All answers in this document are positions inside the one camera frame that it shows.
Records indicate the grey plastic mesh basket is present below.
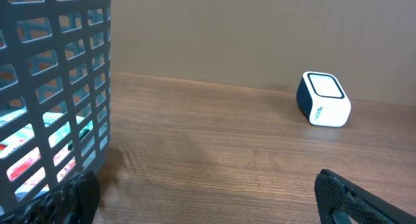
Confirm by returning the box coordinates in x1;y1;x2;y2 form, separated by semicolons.
1;0;111;214

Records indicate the white barcode scanner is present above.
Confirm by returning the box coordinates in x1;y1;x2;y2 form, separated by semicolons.
296;71;352;127

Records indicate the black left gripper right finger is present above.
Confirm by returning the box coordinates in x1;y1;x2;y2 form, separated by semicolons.
314;169;415;224

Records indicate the mint green wipes pack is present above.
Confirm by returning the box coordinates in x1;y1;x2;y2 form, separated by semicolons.
1;107;93;159

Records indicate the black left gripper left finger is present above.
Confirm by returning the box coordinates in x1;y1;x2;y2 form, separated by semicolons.
0;171;101;224

